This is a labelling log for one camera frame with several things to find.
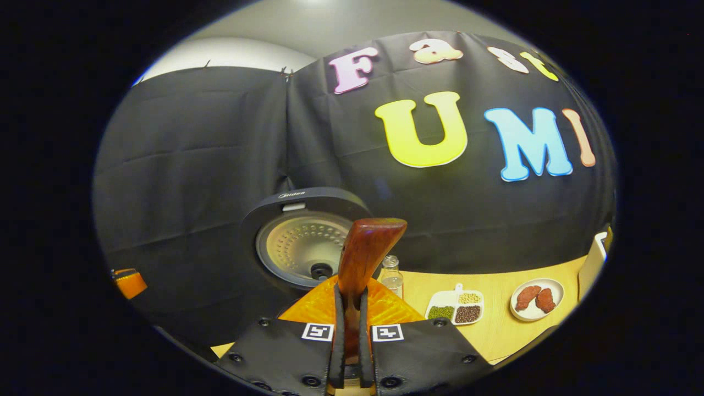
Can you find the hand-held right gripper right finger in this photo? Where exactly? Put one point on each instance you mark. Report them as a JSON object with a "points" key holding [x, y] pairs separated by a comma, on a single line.
{"points": [[367, 352]]}

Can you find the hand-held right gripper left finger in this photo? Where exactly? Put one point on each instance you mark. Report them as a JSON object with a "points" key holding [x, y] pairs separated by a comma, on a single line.
{"points": [[336, 357]]}

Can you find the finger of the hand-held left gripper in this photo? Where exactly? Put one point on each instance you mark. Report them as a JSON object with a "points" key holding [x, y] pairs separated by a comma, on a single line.
{"points": [[129, 284]]}

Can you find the brown wooden spoon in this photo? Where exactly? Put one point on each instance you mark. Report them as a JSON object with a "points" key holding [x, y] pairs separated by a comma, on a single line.
{"points": [[366, 247]]}

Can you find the dark grey rice cooker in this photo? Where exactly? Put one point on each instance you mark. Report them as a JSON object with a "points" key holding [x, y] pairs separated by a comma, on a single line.
{"points": [[302, 247]]}

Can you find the small clear glass bottle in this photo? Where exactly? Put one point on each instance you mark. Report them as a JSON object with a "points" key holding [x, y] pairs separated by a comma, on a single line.
{"points": [[392, 280]]}

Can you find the white divided bean dish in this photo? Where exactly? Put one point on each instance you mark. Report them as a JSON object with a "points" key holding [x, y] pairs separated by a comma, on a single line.
{"points": [[456, 311]]}

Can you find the black backdrop cloth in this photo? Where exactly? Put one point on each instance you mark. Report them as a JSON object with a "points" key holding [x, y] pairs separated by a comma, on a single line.
{"points": [[209, 165]]}

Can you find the red-brown meat piece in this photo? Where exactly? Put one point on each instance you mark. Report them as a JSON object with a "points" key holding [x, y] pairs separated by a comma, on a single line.
{"points": [[527, 297], [546, 300]]}

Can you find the white round plate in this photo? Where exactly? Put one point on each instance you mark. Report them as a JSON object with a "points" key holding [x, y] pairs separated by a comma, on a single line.
{"points": [[553, 314]]}

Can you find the white toaster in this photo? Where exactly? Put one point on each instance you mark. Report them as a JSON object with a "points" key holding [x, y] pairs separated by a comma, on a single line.
{"points": [[593, 269]]}

